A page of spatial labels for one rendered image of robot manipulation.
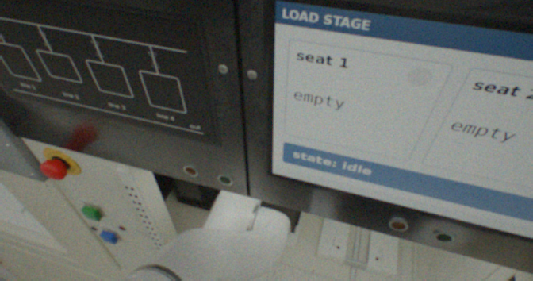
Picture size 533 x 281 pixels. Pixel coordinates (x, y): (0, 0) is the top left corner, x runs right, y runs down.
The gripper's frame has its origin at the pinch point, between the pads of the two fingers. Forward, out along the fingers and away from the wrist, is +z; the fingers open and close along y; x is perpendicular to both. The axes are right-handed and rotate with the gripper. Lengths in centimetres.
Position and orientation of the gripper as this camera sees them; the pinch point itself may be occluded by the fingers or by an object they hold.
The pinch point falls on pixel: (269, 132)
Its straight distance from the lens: 81.1
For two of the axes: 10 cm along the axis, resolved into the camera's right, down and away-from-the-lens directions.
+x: 0.0, -6.9, -7.2
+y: 9.5, 2.2, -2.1
